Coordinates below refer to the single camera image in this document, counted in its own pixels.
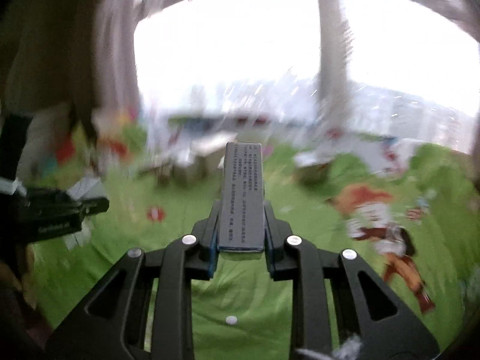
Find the white patchwork pillow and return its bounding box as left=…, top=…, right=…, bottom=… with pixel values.
left=92, top=109, right=140, bottom=140

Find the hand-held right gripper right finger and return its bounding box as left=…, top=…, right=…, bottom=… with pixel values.
left=262, top=199, right=440, bottom=360

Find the narrow grey box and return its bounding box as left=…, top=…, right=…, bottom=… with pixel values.
left=217, top=140, right=266, bottom=261

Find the green cartoon printed sheet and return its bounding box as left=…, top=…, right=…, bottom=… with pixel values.
left=30, top=120, right=480, bottom=360

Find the window frame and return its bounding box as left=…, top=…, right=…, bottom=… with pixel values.
left=135, top=0, right=480, bottom=121

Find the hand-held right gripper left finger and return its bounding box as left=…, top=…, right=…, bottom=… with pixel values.
left=45, top=199, right=222, bottom=360

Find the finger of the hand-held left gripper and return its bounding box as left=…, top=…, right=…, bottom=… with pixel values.
left=67, top=194, right=110, bottom=217

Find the white lace curtain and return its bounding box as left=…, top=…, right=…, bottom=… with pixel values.
left=131, top=0, right=480, bottom=154

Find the colourful patchwork cloth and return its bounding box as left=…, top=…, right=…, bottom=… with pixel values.
left=37, top=120, right=88, bottom=181

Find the brown drape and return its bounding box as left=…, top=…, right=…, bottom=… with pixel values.
left=71, top=0, right=169, bottom=147

